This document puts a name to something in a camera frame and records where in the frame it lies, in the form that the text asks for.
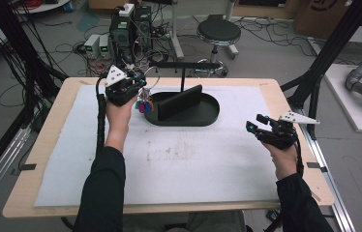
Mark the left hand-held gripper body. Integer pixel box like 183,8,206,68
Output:
105,65,138,106

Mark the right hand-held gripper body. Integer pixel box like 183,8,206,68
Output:
256,110,320,150

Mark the key bunch with coloured tags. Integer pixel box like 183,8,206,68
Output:
135,65,162,114

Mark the black oval tray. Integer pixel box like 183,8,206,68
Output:
143,91,221,128

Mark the person's right hand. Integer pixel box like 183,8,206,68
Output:
261,141,300,181

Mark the person's left hand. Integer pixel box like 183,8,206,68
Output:
105,96,138,155

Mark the grey power supply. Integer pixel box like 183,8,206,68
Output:
98,34,111,60
83,33,101,60

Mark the black hanger stand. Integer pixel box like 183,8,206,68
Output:
152,61,223,94

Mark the black computer tower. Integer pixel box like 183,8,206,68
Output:
108,3,153,64

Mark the wooden table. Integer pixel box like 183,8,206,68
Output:
2,76,336,219

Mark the white floor board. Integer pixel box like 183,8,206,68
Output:
323,63,362,134

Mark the white foam mat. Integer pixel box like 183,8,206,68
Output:
33,84,281,208

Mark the black round stool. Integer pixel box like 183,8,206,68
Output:
196,18,242,78

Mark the cardboard box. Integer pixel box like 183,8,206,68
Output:
292,0,362,41

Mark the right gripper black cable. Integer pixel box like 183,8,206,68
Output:
294,139,306,179

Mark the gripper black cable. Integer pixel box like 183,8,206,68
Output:
94,76,108,160
294,139,306,179

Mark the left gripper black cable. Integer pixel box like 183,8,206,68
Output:
94,76,108,160

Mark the black frame post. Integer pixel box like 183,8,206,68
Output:
0,0,69,189
280,0,362,140

